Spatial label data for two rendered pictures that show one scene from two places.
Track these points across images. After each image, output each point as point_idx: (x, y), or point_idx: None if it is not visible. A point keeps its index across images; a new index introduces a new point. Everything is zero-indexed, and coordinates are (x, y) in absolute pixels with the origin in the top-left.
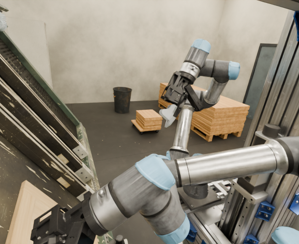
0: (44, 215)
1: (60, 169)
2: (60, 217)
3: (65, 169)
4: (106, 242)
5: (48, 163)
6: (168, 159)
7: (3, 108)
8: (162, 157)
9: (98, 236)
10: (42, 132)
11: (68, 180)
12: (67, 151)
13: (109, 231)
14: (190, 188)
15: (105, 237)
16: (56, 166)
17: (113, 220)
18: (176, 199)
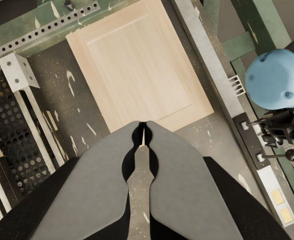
0: (270, 145)
1: (56, 141)
2: (287, 140)
3: (50, 136)
4: (79, 17)
5: (66, 156)
6: None
7: None
8: None
9: (73, 30)
10: (16, 204)
11: (48, 118)
12: None
13: (43, 10)
14: None
15: (72, 21)
16: (59, 148)
17: None
18: None
